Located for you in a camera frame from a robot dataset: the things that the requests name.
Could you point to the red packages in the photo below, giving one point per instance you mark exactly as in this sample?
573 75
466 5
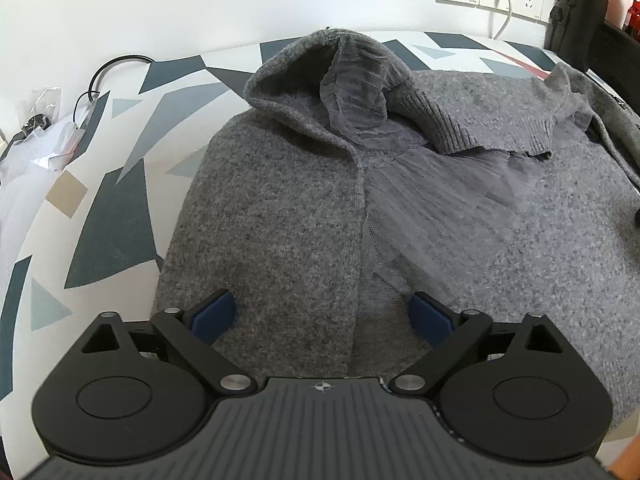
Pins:
631 5

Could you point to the clear plastic bag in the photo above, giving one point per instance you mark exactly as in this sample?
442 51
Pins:
47 132

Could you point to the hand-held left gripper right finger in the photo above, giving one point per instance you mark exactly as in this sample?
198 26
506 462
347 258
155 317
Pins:
428 318

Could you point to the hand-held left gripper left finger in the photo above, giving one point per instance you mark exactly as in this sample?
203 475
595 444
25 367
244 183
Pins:
216 316

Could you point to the grey hooded knit sweater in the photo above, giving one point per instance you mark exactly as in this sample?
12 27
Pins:
280 220

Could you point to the geometric patterned bed sheet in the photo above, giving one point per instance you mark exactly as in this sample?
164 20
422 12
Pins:
115 230

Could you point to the dark wooden bedside cabinet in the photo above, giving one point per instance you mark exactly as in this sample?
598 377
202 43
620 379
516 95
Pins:
617 55

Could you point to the black water bottle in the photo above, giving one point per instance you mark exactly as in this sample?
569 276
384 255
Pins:
582 10

